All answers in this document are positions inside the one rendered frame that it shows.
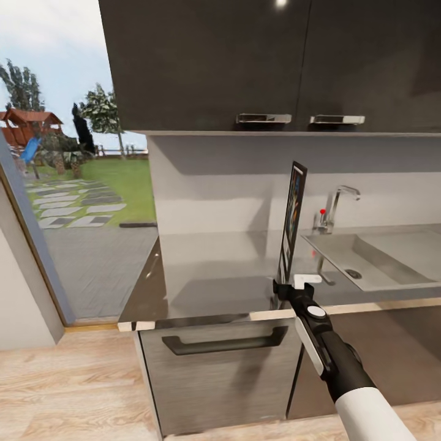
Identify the poster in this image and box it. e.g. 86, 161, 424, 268
282, 162, 307, 281

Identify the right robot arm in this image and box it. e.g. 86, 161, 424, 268
273, 274, 417, 441

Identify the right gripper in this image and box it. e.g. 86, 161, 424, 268
273, 280, 314, 307

